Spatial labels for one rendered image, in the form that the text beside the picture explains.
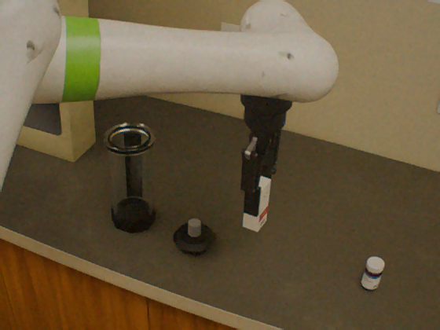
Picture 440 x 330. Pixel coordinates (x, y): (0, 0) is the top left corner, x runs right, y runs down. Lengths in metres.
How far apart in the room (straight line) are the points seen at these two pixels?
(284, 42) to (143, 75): 0.21
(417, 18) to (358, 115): 0.34
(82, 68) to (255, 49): 0.24
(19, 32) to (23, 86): 0.05
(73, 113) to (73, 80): 0.80
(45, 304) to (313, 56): 1.03
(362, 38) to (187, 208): 0.63
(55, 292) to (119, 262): 0.28
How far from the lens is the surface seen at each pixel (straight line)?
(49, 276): 1.54
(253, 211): 1.22
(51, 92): 0.80
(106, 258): 1.36
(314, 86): 0.90
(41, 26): 0.63
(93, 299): 1.50
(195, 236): 1.35
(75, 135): 1.62
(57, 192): 1.56
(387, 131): 1.75
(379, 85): 1.69
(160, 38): 0.82
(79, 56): 0.79
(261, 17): 0.99
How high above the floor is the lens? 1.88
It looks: 36 degrees down
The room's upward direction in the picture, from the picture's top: 3 degrees clockwise
